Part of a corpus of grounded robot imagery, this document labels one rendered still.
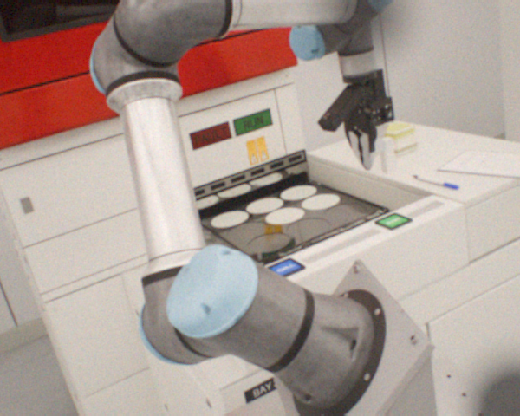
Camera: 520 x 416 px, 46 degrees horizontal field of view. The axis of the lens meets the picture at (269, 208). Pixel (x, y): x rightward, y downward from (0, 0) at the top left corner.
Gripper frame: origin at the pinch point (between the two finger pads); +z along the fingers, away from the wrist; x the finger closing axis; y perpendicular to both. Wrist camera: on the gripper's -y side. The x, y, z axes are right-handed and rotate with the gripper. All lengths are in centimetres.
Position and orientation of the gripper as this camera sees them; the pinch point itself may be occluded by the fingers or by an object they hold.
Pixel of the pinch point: (364, 165)
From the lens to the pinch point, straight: 137.7
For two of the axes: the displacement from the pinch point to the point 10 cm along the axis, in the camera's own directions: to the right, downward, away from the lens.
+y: 8.1, -3.6, 4.5
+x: -5.5, -2.1, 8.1
